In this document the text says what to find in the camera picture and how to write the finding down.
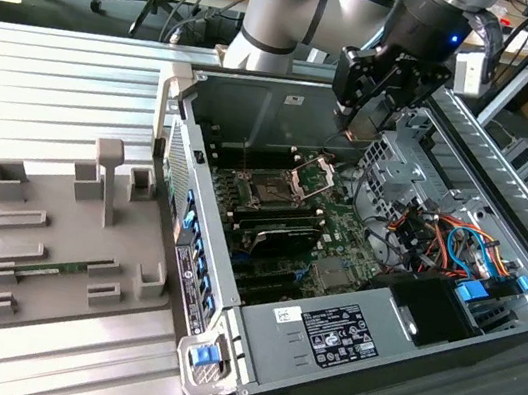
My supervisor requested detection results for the blue case latch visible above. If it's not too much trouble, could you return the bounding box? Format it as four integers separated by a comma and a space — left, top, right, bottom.
188, 342, 225, 369

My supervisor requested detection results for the grey parts rack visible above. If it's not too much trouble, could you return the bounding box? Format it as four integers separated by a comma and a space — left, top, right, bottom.
0, 120, 196, 362

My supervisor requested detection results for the open grey PC case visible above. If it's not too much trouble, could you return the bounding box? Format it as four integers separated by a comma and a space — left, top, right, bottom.
105, 33, 528, 395

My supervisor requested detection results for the silver drive cage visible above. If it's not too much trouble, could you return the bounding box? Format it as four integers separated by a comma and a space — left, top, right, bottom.
350, 125, 457, 228

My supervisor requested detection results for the metal socket cover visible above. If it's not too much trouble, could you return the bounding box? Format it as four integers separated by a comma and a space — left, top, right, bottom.
285, 151, 340, 208

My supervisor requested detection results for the black expansion slot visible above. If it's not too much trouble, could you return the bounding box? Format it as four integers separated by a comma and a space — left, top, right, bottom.
234, 273, 305, 312
229, 258, 301, 293

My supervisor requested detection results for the thin locking lever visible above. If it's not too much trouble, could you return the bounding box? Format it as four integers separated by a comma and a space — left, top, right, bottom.
237, 138, 255, 179

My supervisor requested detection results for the grey power supply unit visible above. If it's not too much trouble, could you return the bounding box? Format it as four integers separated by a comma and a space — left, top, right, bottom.
227, 263, 427, 395

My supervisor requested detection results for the silver CPU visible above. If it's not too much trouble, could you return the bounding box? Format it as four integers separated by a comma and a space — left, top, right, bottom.
343, 90, 401, 150

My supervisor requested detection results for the black plastic fan shroud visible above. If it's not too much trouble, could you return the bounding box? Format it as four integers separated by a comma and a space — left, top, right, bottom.
352, 264, 491, 357

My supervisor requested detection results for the silver chipset heat sink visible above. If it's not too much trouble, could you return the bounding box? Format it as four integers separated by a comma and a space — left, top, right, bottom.
307, 255, 353, 295

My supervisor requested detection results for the black RAM slot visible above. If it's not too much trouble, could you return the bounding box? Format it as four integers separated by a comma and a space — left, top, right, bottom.
232, 191, 320, 227
233, 200, 324, 241

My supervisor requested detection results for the green RAM stick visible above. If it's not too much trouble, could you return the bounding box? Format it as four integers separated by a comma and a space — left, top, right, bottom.
12, 253, 92, 288

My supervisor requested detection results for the blue drive carrier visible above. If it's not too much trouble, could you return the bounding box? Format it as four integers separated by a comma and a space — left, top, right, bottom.
452, 278, 492, 308

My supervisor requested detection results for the black graphics card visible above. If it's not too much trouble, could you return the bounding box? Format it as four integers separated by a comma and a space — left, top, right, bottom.
241, 217, 324, 269

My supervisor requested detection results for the green motherboard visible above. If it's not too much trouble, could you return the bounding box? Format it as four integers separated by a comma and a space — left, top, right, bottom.
186, 147, 400, 328

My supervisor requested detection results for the CPU socket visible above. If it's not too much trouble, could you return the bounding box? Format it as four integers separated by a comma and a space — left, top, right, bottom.
241, 169, 300, 214

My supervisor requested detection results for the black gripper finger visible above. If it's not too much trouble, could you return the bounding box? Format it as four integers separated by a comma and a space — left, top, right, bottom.
327, 42, 397, 124
383, 58, 455, 128

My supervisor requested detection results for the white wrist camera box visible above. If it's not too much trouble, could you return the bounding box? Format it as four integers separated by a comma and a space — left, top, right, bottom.
450, 47, 497, 102

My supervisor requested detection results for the coloured power wire bundle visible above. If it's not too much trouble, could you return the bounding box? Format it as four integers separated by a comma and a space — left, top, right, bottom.
381, 203, 528, 292

